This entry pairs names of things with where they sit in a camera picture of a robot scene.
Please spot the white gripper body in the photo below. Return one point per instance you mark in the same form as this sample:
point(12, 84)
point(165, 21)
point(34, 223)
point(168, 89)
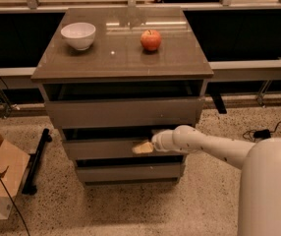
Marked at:
point(160, 141)

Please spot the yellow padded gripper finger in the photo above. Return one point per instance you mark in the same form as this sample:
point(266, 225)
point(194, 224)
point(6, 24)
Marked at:
point(143, 147)

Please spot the grey drawer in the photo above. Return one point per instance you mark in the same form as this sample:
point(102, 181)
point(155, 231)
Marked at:
point(107, 148)
point(132, 172)
point(124, 113)

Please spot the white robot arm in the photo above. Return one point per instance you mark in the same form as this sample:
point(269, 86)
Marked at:
point(259, 209)

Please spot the grey bottom drawer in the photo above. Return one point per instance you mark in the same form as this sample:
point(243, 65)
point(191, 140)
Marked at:
point(132, 172)

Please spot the grey top drawer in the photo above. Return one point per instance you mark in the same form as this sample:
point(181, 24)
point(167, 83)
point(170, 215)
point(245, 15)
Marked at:
point(124, 113)

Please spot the grey drawer cabinet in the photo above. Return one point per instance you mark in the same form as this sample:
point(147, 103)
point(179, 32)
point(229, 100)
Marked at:
point(117, 67)

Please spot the black table leg behind cabinet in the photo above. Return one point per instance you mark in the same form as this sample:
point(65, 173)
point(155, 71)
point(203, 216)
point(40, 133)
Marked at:
point(218, 102)

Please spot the red apple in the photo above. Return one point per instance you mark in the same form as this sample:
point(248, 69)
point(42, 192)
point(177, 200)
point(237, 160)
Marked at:
point(150, 39)

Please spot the black floor bar left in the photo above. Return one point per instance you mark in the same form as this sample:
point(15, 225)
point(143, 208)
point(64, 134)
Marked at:
point(29, 187)

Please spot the white ceramic bowl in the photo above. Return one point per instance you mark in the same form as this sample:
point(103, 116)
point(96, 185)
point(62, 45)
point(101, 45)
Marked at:
point(79, 35)

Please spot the grey horizontal rail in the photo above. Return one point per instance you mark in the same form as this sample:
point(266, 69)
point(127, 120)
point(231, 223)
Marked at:
point(225, 71)

